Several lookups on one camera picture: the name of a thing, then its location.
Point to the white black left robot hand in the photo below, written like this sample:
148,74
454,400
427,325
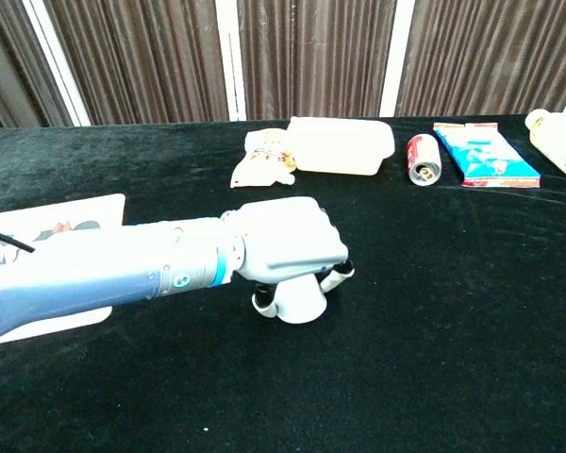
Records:
292,240

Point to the white computer mouse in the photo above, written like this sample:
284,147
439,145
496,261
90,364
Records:
301,302

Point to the white blue left robot arm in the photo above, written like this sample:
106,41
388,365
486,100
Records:
104,269

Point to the white cartoon mouse pad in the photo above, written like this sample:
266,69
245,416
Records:
56,217

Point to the orange white drink pouch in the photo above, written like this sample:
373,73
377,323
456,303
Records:
264,160

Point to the white plastic lunch box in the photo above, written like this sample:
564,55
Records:
339,146

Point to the black table cloth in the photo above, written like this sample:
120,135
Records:
405,307

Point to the red soda can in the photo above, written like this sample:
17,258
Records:
423,158

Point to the brown curtain panel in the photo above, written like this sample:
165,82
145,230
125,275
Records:
316,56
141,61
495,56
14,71

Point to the blue red snack bag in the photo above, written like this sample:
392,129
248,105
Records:
486,156

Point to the yellow tea bottle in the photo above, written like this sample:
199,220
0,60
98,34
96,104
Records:
559,139

